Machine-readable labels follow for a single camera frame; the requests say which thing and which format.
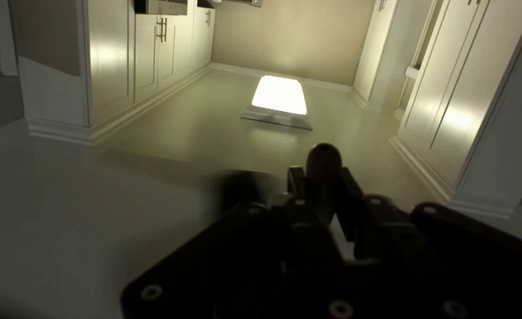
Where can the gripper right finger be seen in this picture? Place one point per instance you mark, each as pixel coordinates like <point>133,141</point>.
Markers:
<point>442,257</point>

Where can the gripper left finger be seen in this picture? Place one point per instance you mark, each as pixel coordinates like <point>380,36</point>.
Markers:
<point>225,257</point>

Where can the rectangular ceiling light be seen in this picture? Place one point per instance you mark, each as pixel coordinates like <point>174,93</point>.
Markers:
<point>279,96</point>

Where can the tall white cabinets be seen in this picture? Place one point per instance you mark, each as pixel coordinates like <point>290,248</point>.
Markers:
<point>456,88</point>

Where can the white paper towel roll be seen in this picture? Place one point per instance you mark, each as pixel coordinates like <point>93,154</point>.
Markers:
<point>412,72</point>

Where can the row of white cabinets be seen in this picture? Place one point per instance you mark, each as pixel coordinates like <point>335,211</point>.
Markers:
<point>123,57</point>

